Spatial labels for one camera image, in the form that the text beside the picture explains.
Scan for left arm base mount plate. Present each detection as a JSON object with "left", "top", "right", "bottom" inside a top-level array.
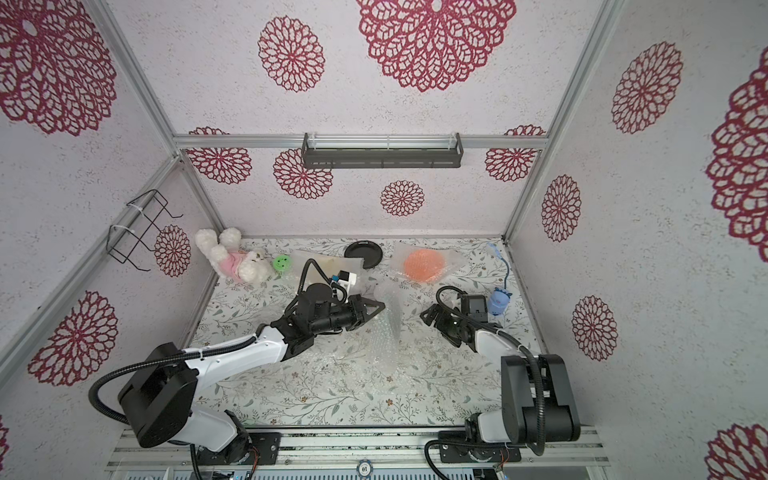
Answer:
[{"left": 196, "top": 432, "right": 282, "bottom": 466}]

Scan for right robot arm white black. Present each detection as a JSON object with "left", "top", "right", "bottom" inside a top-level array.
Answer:
[{"left": 420, "top": 285, "right": 581, "bottom": 479}]

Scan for white plush bunny pink dress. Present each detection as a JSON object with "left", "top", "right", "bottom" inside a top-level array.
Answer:
[{"left": 194, "top": 228, "right": 273, "bottom": 285}]

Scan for yellow plate in bubble wrap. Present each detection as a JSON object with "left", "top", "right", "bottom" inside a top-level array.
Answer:
[{"left": 287, "top": 250, "right": 364, "bottom": 294}]

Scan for dark grey plate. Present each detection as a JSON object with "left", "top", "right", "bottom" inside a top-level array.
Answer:
[{"left": 344, "top": 240, "right": 384, "bottom": 270}]

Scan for green round toy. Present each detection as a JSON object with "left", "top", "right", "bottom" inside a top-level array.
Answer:
[{"left": 272, "top": 254, "right": 293, "bottom": 273}]

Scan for clear bubble wrap sheet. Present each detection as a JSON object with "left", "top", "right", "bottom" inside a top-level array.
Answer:
[{"left": 214, "top": 334, "right": 501, "bottom": 426}]

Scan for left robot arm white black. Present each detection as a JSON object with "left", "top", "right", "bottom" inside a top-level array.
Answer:
[{"left": 88, "top": 274, "right": 386, "bottom": 462}]

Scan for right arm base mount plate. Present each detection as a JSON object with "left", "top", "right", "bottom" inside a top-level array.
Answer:
[{"left": 437, "top": 430, "right": 522, "bottom": 464}]

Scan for aluminium front rail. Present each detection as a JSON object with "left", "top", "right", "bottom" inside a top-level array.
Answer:
[{"left": 104, "top": 425, "right": 611, "bottom": 473}]

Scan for black wire wall basket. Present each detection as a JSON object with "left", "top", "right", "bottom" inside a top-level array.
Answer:
[{"left": 104, "top": 189, "right": 183, "bottom": 273}]

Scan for orange plate in bubble wrap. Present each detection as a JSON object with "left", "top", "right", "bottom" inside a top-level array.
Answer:
[{"left": 390, "top": 242, "right": 468, "bottom": 284}]

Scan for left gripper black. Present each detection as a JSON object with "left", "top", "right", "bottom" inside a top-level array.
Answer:
[{"left": 313, "top": 294, "right": 387, "bottom": 336}]

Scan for blue toy with cord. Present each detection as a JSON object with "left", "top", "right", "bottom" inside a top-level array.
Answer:
[{"left": 487, "top": 242, "right": 512, "bottom": 316}]

